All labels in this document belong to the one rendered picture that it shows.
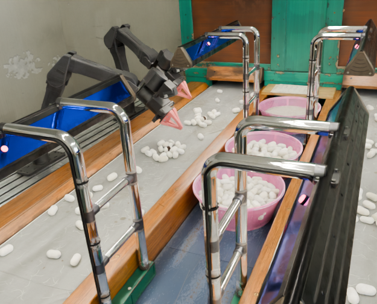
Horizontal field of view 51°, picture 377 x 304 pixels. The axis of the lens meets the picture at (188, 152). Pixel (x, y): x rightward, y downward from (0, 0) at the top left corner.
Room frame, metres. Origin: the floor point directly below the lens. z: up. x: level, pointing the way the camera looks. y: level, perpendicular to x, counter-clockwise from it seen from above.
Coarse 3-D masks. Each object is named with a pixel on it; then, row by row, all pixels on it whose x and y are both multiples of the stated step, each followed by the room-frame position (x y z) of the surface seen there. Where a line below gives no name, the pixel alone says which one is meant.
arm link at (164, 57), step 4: (160, 52) 1.75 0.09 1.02; (164, 52) 1.74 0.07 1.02; (168, 52) 1.75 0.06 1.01; (172, 52) 1.76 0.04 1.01; (160, 56) 1.75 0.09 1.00; (164, 56) 1.72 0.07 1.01; (168, 56) 1.73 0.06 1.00; (172, 56) 1.74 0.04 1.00; (144, 60) 1.79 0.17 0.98; (148, 60) 1.78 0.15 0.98; (156, 60) 1.77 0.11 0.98; (160, 60) 1.74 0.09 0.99; (164, 60) 1.72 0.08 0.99; (168, 60) 1.71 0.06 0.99; (144, 64) 1.80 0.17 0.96; (148, 64) 1.78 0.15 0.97; (152, 64) 1.77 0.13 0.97; (156, 64) 1.80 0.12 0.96; (160, 64) 1.74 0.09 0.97; (164, 64) 1.73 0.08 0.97; (168, 64) 1.72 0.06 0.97; (148, 68) 1.78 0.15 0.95; (164, 68) 1.74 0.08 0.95; (168, 68) 1.74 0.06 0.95
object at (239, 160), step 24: (264, 120) 0.61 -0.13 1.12; (288, 120) 0.60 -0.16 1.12; (312, 120) 0.59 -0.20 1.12; (240, 144) 0.63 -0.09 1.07; (216, 168) 0.49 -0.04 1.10; (240, 168) 0.46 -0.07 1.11; (264, 168) 0.46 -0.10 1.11; (288, 168) 0.44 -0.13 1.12; (312, 168) 0.43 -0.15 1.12; (336, 168) 0.44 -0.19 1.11; (216, 192) 0.50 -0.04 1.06; (240, 192) 0.63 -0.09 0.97; (216, 216) 0.49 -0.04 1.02; (240, 216) 0.63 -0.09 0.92; (216, 240) 0.49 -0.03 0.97; (240, 240) 0.63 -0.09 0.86; (216, 264) 0.49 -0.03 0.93; (240, 264) 0.63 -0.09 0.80; (216, 288) 0.49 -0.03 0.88; (240, 288) 0.63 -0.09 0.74
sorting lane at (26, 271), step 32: (224, 96) 1.94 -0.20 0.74; (160, 128) 1.56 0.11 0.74; (192, 128) 1.53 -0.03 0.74; (192, 160) 1.24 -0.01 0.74; (96, 192) 1.06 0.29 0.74; (160, 192) 1.04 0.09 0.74; (32, 224) 0.91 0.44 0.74; (64, 224) 0.90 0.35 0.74; (128, 224) 0.88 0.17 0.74; (0, 256) 0.79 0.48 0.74; (32, 256) 0.78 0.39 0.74; (64, 256) 0.77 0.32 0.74; (0, 288) 0.67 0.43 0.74; (32, 288) 0.67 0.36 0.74; (64, 288) 0.66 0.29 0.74
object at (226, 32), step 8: (208, 32) 1.54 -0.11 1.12; (216, 32) 1.53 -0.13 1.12; (224, 32) 1.51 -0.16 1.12; (232, 32) 1.50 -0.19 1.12; (256, 32) 1.60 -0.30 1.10; (248, 40) 1.47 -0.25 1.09; (256, 40) 1.60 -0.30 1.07; (248, 48) 1.47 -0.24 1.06; (256, 48) 1.60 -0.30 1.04; (248, 56) 1.47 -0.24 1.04; (256, 56) 1.60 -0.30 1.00; (248, 64) 1.47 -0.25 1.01; (256, 64) 1.60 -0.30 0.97; (248, 72) 1.47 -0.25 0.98; (256, 72) 1.60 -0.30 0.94; (248, 80) 1.47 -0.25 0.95; (256, 80) 1.60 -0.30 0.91; (248, 88) 1.47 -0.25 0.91; (256, 88) 1.60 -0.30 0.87; (248, 96) 1.47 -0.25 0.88; (256, 96) 1.59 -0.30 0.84; (248, 104) 1.47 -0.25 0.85; (256, 104) 1.60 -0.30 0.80; (248, 112) 1.47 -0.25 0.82; (256, 112) 1.60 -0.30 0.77; (256, 128) 1.58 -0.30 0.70
